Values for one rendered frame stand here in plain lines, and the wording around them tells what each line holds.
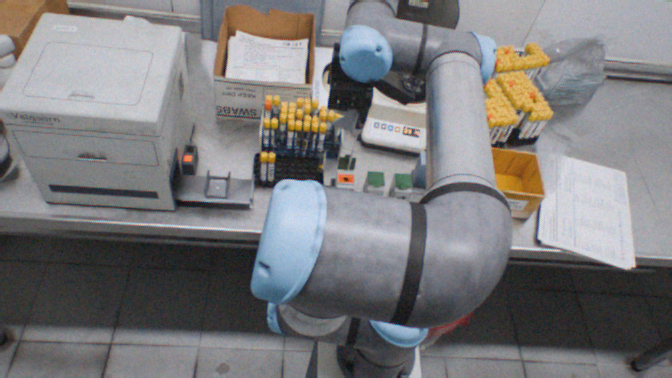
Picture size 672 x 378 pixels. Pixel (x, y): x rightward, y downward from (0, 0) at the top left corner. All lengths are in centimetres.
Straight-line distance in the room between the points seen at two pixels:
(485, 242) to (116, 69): 82
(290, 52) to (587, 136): 87
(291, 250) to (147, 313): 168
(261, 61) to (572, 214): 89
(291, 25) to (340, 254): 115
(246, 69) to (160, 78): 42
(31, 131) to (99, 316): 113
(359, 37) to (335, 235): 37
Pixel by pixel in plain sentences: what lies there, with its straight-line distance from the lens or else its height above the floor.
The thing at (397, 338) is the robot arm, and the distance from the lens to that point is 86.
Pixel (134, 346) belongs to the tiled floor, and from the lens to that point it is 207.
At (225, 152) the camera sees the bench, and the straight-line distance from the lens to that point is 134.
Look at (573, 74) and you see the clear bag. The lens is 166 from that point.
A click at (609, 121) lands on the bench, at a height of 88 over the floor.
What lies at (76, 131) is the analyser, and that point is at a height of 113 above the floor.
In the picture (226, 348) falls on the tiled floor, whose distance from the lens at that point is 202.
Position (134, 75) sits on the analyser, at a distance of 110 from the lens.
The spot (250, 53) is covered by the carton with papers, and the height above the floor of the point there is 94.
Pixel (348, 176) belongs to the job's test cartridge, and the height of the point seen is 95.
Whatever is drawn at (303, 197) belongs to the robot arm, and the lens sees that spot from 46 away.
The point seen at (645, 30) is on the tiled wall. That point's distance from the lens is 188.
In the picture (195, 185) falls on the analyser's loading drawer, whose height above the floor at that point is 91.
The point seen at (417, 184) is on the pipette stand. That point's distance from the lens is 131.
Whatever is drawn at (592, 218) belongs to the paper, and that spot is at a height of 89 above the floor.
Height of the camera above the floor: 190
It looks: 53 degrees down
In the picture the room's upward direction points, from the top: 12 degrees clockwise
